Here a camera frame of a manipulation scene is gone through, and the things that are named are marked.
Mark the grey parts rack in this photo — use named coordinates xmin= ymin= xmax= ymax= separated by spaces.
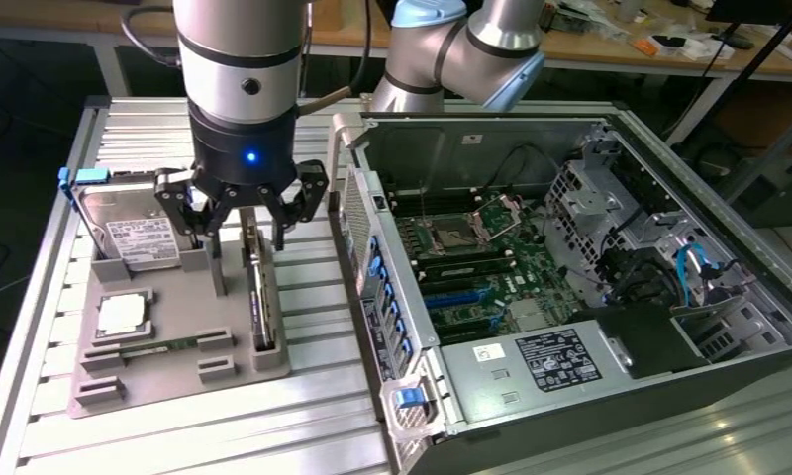
xmin=65 ymin=197 xmax=293 ymax=420

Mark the silver CPU chip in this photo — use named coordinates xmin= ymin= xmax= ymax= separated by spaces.
xmin=95 ymin=294 xmax=154 ymax=335

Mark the CPU socket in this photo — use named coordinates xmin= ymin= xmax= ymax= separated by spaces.
xmin=428 ymin=215 xmax=484 ymax=257

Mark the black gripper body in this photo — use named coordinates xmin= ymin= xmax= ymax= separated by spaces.
xmin=187 ymin=101 xmax=302 ymax=200

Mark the black RAM stick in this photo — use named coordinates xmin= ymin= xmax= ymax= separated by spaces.
xmin=424 ymin=255 xmax=514 ymax=282

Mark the metal disk bay cage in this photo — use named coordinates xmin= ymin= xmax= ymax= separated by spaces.
xmin=544 ymin=157 xmax=643 ymax=237

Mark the metal socket cover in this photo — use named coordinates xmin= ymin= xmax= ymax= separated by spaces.
xmin=472 ymin=194 xmax=524 ymax=235

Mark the hard disk with blue bracket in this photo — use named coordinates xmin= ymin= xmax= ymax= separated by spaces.
xmin=55 ymin=166 xmax=187 ymax=272

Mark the plain wooden desk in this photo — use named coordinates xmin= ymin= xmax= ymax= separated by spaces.
xmin=0 ymin=0 xmax=392 ymax=48

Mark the green RAM stick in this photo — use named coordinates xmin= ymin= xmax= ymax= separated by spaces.
xmin=117 ymin=337 xmax=200 ymax=354

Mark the blue expansion slot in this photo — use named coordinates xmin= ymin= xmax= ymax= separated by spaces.
xmin=424 ymin=288 xmax=488 ymax=309

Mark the grey power supply unit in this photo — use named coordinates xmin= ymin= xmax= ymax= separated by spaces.
xmin=438 ymin=319 xmax=635 ymax=428

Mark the open black PC case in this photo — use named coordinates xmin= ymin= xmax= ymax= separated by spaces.
xmin=326 ymin=111 xmax=792 ymax=475

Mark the light blue disk wire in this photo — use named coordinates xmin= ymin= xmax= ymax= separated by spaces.
xmin=675 ymin=240 xmax=725 ymax=309

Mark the wooden desk with clutter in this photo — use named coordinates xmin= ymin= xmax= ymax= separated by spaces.
xmin=538 ymin=0 xmax=792 ymax=83

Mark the black slanted pole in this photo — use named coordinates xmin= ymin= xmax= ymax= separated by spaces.
xmin=720 ymin=0 xmax=792 ymax=162

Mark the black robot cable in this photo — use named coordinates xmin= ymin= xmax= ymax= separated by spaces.
xmin=118 ymin=4 xmax=181 ymax=69

